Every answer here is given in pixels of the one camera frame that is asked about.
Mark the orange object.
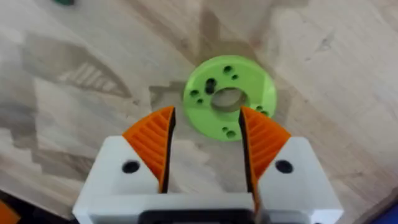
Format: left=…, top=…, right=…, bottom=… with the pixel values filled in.
left=0, top=200, right=21, bottom=224

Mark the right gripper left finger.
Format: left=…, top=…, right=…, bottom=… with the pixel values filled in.
left=72, top=105, right=177, bottom=224

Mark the green disc with holes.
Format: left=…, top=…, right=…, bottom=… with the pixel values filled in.
left=182, top=55, right=278, bottom=142

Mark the blue object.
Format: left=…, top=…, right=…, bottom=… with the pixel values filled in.
left=369, top=202, right=398, bottom=224

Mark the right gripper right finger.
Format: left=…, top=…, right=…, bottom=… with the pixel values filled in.
left=238, top=105, right=345, bottom=224

